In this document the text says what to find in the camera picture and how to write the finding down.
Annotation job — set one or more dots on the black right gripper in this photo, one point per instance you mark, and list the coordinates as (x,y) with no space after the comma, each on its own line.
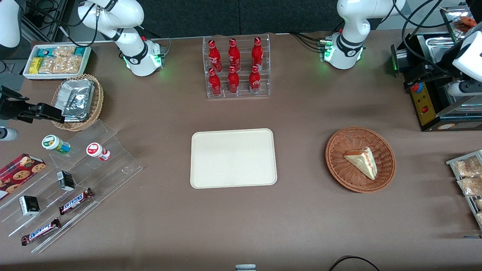
(8,108)

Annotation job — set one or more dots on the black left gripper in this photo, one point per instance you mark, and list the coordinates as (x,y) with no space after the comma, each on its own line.
(439,64)

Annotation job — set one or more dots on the triangular sandwich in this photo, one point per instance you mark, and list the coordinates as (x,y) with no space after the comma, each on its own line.
(363,161)

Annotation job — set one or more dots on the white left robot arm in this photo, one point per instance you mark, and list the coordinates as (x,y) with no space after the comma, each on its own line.
(350,26)

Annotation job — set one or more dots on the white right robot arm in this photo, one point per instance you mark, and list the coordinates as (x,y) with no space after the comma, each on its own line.
(131,41)

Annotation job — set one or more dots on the light wicker basket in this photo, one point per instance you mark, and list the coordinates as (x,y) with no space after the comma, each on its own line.
(97,101)

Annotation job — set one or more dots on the grey metal snack tray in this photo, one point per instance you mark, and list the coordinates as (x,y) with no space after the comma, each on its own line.
(453,162)

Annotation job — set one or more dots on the brown round wicker basket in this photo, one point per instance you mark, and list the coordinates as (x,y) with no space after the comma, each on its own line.
(346,171)

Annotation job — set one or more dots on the beige plastic tray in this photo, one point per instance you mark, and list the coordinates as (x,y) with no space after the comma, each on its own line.
(233,158)

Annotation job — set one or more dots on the silver foil packet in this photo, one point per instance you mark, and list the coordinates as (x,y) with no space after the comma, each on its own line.
(75,87)
(77,107)

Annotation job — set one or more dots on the green lid yogurt cup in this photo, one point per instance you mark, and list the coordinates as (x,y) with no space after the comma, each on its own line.
(52,143)

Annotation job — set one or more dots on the black food warmer machine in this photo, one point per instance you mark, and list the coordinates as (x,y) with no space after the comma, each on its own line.
(433,113)

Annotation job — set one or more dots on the white rectangular snack bin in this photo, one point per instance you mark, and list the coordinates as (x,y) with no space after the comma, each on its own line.
(28,75)

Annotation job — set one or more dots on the clear bag of nuts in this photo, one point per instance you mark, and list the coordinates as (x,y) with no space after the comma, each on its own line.
(46,65)
(68,64)
(64,51)

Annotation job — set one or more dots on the yellow snack pack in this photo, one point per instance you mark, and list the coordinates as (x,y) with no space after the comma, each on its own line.
(36,65)

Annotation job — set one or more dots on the red lid yogurt cup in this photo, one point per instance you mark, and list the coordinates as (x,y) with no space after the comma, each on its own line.
(95,150)

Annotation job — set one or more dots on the teal snack pack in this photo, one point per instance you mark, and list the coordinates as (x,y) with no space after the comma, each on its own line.
(80,51)
(43,52)

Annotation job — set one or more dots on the red cookie box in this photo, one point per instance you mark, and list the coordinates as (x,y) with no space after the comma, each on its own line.
(19,175)

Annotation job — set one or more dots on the small black drink carton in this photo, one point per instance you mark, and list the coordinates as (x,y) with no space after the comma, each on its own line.
(29,205)
(66,180)

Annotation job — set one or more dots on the clear acrylic stepped display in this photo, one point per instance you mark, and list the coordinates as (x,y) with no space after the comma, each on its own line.
(109,165)

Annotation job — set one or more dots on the snickers chocolate bar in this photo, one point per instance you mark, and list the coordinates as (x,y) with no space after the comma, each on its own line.
(75,201)
(40,231)

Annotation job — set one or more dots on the clear bag of crackers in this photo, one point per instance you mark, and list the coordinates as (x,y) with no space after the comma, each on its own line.
(467,167)
(479,218)
(479,204)
(470,186)

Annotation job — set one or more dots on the red cola bottle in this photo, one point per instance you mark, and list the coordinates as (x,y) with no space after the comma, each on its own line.
(234,55)
(214,84)
(257,54)
(233,82)
(214,56)
(255,81)

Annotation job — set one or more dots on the clear acrylic bottle rack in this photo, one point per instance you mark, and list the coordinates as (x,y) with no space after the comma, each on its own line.
(244,94)

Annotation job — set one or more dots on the small grey box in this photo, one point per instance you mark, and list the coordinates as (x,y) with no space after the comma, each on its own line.
(245,267)

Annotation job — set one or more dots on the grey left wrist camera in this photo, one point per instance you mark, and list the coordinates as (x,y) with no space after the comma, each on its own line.
(465,88)

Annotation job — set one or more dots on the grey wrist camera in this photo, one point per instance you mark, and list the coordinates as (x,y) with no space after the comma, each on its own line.
(7,134)
(465,88)

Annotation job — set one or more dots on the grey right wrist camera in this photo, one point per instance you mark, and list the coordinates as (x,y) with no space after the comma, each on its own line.
(7,134)

